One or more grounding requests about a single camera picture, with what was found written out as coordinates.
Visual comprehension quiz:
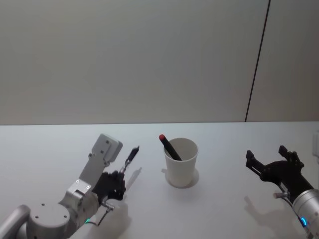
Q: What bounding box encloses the thin dark wrist cable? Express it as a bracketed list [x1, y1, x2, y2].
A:
[86, 202, 114, 227]
[273, 190, 301, 220]

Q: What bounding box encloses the black pen with silver clip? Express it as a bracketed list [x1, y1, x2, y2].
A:
[119, 145, 141, 175]

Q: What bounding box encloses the thin dark left wrist cable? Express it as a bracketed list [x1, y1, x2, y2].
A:
[86, 202, 114, 227]

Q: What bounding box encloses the white paper cup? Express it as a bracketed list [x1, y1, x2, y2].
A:
[163, 138, 199, 188]

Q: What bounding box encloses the black pen with red cap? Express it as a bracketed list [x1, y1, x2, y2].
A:
[159, 134, 183, 161]

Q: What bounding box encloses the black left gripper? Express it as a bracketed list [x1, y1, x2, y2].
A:
[92, 170, 127, 201]

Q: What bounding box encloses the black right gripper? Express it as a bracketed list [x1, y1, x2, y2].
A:
[245, 145, 315, 199]

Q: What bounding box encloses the thin dark right wrist cable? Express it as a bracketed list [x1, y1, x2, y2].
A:
[273, 190, 301, 220]

